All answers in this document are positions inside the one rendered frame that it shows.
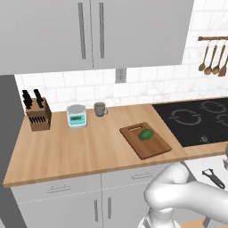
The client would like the green broccoli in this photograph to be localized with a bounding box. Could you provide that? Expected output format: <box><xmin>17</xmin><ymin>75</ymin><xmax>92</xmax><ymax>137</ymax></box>
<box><xmin>138</xmin><ymin>128</ymin><xmax>156</xmax><ymax>143</ymax></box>

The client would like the brown wooden cutting board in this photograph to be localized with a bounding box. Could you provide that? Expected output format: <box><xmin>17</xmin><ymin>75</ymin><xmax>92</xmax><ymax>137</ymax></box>
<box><xmin>118</xmin><ymin>121</ymin><xmax>173</xmax><ymax>160</ymax></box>

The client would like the grey mug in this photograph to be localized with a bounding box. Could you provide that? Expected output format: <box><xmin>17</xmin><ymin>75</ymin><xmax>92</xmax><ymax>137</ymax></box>
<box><xmin>94</xmin><ymin>102</ymin><xmax>110</xmax><ymax>118</ymax></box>

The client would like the white kitchen scale teal display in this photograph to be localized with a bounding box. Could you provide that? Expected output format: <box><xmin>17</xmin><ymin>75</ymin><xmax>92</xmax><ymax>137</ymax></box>
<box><xmin>66</xmin><ymin>103</ymin><xmax>88</xmax><ymax>130</ymax></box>

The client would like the grey drawer front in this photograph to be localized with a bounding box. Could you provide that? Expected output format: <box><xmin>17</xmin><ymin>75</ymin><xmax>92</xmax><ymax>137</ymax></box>
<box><xmin>10</xmin><ymin>174</ymin><xmax>102</xmax><ymax>205</ymax></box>
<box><xmin>100</xmin><ymin>163</ymin><xmax>179</xmax><ymax>190</ymax></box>

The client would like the wooden knife block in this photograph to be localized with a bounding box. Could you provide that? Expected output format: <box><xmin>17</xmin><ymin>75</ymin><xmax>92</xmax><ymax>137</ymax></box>
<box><xmin>25</xmin><ymin>97</ymin><xmax>53</xmax><ymax>133</ymax></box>

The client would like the black hob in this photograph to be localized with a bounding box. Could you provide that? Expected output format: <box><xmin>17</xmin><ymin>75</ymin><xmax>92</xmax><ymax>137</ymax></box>
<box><xmin>151</xmin><ymin>97</ymin><xmax>228</xmax><ymax>149</ymax></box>

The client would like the grey upper cupboard door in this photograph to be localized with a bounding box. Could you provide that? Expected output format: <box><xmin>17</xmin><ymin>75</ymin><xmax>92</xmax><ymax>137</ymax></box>
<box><xmin>0</xmin><ymin>0</ymin><xmax>94</xmax><ymax>76</ymax></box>
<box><xmin>90</xmin><ymin>0</ymin><xmax>196</xmax><ymax>70</ymax></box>

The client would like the grey cupboard door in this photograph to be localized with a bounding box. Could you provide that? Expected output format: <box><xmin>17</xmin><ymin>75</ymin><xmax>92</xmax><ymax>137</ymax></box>
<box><xmin>0</xmin><ymin>0</ymin><xmax>94</xmax><ymax>76</ymax></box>
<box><xmin>102</xmin><ymin>182</ymin><xmax>156</xmax><ymax>228</ymax></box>
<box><xmin>90</xmin><ymin>0</ymin><xmax>196</xmax><ymax>70</ymax></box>
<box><xmin>17</xmin><ymin>190</ymin><xmax>103</xmax><ymax>228</ymax></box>

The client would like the grey lower cupboard door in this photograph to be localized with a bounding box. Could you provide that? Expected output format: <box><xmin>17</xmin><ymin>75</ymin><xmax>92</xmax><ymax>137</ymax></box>
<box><xmin>102</xmin><ymin>182</ymin><xmax>156</xmax><ymax>228</ymax></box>
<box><xmin>17</xmin><ymin>190</ymin><xmax>103</xmax><ymax>228</ymax></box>

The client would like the hanging wooden spoon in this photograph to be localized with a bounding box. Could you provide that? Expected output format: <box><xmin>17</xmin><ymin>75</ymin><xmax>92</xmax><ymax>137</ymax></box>
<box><xmin>211</xmin><ymin>42</ymin><xmax>227</xmax><ymax>76</ymax></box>
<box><xmin>203</xmin><ymin>42</ymin><xmax>218</xmax><ymax>77</ymax></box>
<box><xmin>198</xmin><ymin>40</ymin><xmax>211</xmax><ymax>72</ymax></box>

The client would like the dark grey tall fridge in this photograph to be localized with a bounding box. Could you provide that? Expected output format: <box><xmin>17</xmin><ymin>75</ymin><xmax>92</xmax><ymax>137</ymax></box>
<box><xmin>0</xmin><ymin>74</ymin><xmax>29</xmax><ymax>228</ymax></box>

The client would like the hanging wooden spatula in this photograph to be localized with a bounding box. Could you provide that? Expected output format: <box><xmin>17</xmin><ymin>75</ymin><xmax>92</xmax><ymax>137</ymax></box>
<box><xmin>217</xmin><ymin>53</ymin><xmax>228</xmax><ymax>78</ymax></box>

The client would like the black vegetable peeler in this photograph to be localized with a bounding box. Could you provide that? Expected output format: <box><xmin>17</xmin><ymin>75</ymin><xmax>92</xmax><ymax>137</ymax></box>
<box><xmin>201</xmin><ymin>167</ymin><xmax>226</xmax><ymax>190</ymax></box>

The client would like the grey wall outlet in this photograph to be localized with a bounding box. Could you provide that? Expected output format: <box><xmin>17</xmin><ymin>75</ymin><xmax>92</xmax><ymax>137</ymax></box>
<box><xmin>115</xmin><ymin>68</ymin><xmax>127</xmax><ymax>84</ymax></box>

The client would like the grey drawer handle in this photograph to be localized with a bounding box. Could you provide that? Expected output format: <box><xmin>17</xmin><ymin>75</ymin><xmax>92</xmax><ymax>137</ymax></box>
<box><xmin>45</xmin><ymin>184</ymin><xmax>71</xmax><ymax>194</ymax></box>
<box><xmin>131</xmin><ymin>171</ymin><xmax>154</xmax><ymax>180</ymax></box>

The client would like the black knife handle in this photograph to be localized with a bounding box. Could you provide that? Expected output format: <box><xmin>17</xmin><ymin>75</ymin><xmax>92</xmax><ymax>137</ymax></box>
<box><xmin>21</xmin><ymin>89</ymin><xmax>34</xmax><ymax>110</ymax></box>
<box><xmin>33</xmin><ymin>88</ymin><xmax>45</xmax><ymax>109</ymax></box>

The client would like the grey upper cupboard handle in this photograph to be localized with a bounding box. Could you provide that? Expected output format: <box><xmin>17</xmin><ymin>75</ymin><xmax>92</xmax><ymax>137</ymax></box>
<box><xmin>98</xmin><ymin>2</ymin><xmax>106</xmax><ymax>60</ymax></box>
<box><xmin>77</xmin><ymin>2</ymin><xmax>87</xmax><ymax>60</ymax></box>

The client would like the grey cupboard handle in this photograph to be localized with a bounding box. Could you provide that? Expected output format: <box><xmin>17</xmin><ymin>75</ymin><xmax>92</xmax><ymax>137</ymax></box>
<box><xmin>77</xmin><ymin>2</ymin><xmax>87</xmax><ymax>60</ymax></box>
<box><xmin>107</xmin><ymin>196</ymin><xmax>113</xmax><ymax>220</ymax></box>
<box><xmin>93</xmin><ymin>199</ymin><xmax>100</xmax><ymax>223</ymax></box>
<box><xmin>98</xmin><ymin>2</ymin><xmax>106</xmax><ymax>60</ymax></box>

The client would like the grey lower cupboard handle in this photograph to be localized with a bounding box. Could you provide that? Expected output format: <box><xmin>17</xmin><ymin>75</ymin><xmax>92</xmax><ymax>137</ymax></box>
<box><xmin>107</xmin><ymin>196</ymin><xmax>113</xmax><ymax>220</ymax></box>
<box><xmin>93</xmin><ymin>199</ymin><xmax>100</xmax><ymax>223</ymax></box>

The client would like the wooden utensil rail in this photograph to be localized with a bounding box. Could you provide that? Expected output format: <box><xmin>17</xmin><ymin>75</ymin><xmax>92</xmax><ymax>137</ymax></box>
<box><xmin>197</xmin><ymin>36</ymin><xmax>228</xmax><ymax>42</ymax></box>

